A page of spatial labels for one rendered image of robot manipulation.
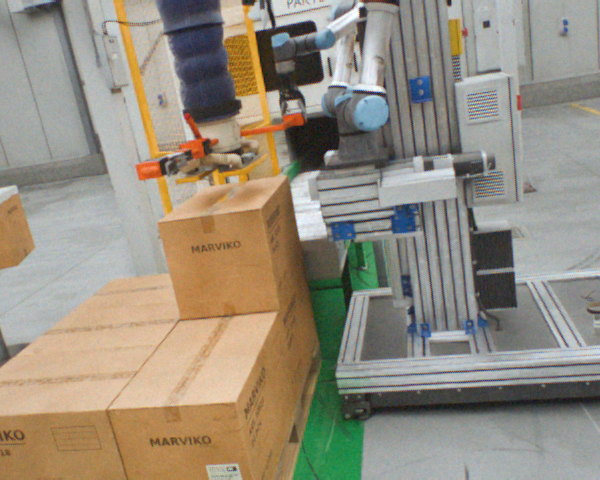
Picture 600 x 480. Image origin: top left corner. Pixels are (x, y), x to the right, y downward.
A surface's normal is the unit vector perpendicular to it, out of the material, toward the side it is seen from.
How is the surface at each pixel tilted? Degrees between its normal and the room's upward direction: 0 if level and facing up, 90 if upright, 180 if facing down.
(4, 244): 90
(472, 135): 90
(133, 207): 90
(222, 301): 90
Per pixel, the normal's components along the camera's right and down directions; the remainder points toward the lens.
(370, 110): 0.24, 0.35
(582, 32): -0.18, 0.30
